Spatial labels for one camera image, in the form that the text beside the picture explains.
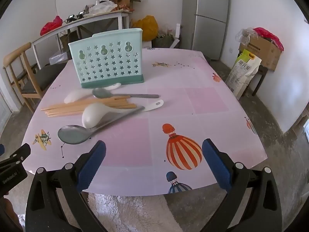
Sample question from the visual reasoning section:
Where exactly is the large metal spoon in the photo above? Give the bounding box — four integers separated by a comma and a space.
57, 106, 146, 145

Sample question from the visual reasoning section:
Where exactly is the yellow plastic bag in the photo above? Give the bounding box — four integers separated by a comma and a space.
131, 15, 159, 41

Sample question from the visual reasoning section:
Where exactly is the white side table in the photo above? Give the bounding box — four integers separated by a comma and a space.
32, 10, 133, 69

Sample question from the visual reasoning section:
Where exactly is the white and yellow rice sack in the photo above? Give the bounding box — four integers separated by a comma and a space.
225, 49, 262, 101

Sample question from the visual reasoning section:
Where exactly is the pink printed tablecloth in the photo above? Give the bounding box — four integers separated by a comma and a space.
22, 48, 268, 195

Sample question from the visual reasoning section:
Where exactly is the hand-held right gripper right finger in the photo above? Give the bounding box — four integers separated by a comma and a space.
200, 138, 283, 232

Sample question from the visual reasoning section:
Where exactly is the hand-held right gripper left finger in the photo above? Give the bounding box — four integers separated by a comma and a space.
25, 140, 108, 232

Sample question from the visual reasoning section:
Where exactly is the red plastic bag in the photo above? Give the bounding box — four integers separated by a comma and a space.
40, 16, 64, 36
253, 27, 284, 52

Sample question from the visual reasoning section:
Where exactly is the cream fluffy robe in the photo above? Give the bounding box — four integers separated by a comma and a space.
86, 192, 186, 232

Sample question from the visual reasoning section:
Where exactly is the wooden chair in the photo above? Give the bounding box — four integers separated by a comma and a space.
3, 42, 63, 113

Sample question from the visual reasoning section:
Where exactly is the small metal spoon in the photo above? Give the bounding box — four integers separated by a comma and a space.
92, 88, 160, 99

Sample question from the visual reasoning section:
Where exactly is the large cardboard box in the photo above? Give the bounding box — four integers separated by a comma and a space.
239, 36, 282, 72

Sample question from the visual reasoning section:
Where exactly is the green bag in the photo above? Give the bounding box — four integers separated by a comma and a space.
152, 33, 177, 49

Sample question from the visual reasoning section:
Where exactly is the pile of snack packets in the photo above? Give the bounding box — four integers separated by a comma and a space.
109, 0, 144, 12

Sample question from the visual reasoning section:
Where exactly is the dark stool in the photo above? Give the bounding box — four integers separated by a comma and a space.
252, 65, 269, 97

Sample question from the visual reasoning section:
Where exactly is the teal star-cut utensil holder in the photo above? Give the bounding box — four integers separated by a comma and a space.
68, 28, 145, 89

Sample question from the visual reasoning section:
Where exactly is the small white spoon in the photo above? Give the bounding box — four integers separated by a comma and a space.
63, 83, 122, 103

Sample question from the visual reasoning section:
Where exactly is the large white ladle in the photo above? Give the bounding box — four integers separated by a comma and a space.
81, 99, 165, 128

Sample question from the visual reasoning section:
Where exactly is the grey refrigerator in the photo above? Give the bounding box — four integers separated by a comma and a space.
191, 0, 230, 61

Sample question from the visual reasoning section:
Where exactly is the clear plastic bag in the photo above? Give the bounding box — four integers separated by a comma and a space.
235, 28, 257, 44
89, 1, 118, 15

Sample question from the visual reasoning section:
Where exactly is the person's left forearm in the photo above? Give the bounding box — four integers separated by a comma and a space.
0, 197, 21, 232

